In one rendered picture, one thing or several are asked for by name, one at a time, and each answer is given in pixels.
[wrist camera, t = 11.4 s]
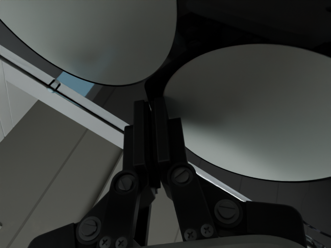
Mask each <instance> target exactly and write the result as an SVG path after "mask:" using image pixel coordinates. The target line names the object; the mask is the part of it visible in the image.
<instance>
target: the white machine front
mask: <svg viewBox="0 0 331 248"><path fill-rule="evenodd" d="M12 129H13V127H12V121H11V115H10V109H9V103H8V97H7V91H6V85H5V79H4V73H3V67H2V61H1V60H0V142H1V141H2V140H3V139H4V137H5V136H6V135H7V134H8V133H9V132H10V131H11V130H12Z"/></svg>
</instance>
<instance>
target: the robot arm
mask: <svg viewBox="0 0 331 248"><path fill-rule="evenodd" d="M161 182H162V185H163V187H164V189H165V192H166V195H167V197H168V198H169V199H171V200H172V201H173V204H174V208H175V212H176V215H177V219H178V223H179V227H180V231H181V235H182V239H183V242H177V243H168V244H159V245H151V246H148V245H147V244H148V235H149V226H150V217H151V208H152V202H153V201H154V200H155V198H156V194H158V188H161ZM219 237H220V238H219ZM28 248H307V243H306V237H305V230H304V225H303V219H302V216H301V214H300V213H299V211H298V210H297V209H295V208H294V207H292V206H289V205H284V204H275V203H266V202H256V201H246V202H243V201H236V200H235V199H234V198H232V197H231V196H229V195H228V194H226V193H225V192H223V191H222V190H220V189H219V188H217V187H216V186H214V185H213V184H211V183H210V182H208V181H207V180H205V179H204V178H202V177H201V176H199V175H198V174H197V173H196V170H195V169H194V167H193V166H192V165H191V164H189V163H188V162H187V155H186V148H185V142H184V135H183V128H182V123H181V118H174V119H169V118H168V113H167V109H166V103H165V99H164V96H163V97H156V98H154V101H151V109H150V106H149V103H148V102H145V101H144V100H138V101H134V103H133V125H127V126H125V127H124V145H123V168H122V171H120V172H118V173H117V174H116V175H115V176H114V177H113V178H112V181H111V184H110V189H109V192H108V193H107V194H106V195H105V196H104V197H103V198H102V199H101V200H100V201H99V202H98V203H97V204H96V205H95V206H94V207H93V208H92V209H91V210H90V211H89V212H88V213H87V214H86V215H85V216H84V217H83V218H82V219H81V221H80V222H77V223H71V224H68V225H65V226H63V227H60V228H57V229H55V230H52V231H49V232H47V233H44V234H41V235H39V236H37V237H35V238H34V239H33V240H32V241H31V242H30V244H29V246H28Z"/></svg>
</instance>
